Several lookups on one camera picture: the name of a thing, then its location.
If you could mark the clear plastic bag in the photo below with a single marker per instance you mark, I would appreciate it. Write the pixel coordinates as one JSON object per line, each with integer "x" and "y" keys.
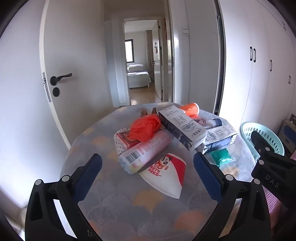
{"x": 234, "y": 170}

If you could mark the white wardrobe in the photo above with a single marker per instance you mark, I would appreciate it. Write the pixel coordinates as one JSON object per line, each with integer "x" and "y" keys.
{"x": 249, "y": 92}

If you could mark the white red paper bag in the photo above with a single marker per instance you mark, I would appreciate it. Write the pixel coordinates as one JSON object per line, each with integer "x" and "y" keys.
{"x": 166, "y": 180}

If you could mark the white room door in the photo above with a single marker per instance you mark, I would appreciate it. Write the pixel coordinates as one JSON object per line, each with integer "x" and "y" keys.
{"x": 76, "y": 46}

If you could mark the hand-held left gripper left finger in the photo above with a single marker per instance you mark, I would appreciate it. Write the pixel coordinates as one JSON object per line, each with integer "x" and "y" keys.
{"x": 89, "y": 178}

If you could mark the orange plastic bag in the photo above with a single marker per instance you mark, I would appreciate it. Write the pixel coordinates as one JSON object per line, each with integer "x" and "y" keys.
{"x": 143, "y": 127}

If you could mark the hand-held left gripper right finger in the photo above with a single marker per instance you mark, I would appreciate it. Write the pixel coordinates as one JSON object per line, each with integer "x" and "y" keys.
{"x": 207, "y": 176}

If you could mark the teal plastic basket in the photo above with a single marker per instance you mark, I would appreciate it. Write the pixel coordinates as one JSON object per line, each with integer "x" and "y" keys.
{"x": 247, "y": 136}

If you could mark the white bed with bedding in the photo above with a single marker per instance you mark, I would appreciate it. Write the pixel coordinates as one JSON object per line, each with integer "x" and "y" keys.
{"x": 138, "y": 77}

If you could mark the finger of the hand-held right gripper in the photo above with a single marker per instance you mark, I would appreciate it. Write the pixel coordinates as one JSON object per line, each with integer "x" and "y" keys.
{"x": 260, "y": 141}

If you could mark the white dotted packet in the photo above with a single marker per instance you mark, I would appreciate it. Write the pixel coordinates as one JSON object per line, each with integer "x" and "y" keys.
{"x": 120, "y": 150}

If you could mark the red white polka-dot box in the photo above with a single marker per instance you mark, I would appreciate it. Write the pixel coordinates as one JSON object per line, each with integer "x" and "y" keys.
{"x": 123, "y": 139}

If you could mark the small bottle with blue cap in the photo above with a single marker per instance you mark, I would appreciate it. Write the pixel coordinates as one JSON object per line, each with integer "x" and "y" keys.
{"x": 208, "y": 122}

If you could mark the brown patterned packet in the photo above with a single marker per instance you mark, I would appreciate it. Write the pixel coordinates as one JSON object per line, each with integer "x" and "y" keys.
{"x": 148, "y": 113}

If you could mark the black door lock knob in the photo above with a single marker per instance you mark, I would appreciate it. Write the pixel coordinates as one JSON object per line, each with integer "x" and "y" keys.
{"x": 56, "y": 92}

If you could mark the white hallway door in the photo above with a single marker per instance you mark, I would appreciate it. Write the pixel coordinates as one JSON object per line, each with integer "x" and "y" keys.
{"x": 157, "y": 69}

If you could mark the small white blue carton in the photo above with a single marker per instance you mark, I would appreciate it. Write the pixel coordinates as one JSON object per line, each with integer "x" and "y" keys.
{"x": 219, "y": 136}

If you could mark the large white blue carton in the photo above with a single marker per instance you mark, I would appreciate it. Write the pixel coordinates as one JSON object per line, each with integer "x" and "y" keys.
{"x": 182, "y": 127}

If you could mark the white wall light switch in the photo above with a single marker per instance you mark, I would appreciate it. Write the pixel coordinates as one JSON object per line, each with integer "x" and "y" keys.
{"x": 185, "y": 31}

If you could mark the orange cup with white lid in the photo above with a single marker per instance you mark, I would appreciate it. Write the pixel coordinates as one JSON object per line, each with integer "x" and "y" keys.
{"x": 188, "y": 109}

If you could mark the clear pack of cotton pads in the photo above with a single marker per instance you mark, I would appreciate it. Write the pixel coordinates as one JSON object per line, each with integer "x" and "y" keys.
{"x": 145, "y": 150}

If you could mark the green packet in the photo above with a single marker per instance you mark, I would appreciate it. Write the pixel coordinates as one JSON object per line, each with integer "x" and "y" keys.
{"x": 219, "y": 155}

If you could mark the dark framed window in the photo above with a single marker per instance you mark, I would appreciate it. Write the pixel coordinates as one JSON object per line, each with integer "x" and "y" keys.
{"x": 128, "y": 51}

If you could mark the beige curtain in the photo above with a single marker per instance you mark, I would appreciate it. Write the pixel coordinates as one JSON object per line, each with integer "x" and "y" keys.
{"x": 149, "y": 53}

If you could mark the cream nightstand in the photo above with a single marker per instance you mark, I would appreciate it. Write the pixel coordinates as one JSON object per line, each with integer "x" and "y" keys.
{"x": 288, "y": 141}

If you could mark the white door frame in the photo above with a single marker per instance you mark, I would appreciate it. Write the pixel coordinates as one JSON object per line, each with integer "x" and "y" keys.
{"x": 222, "y": 58}

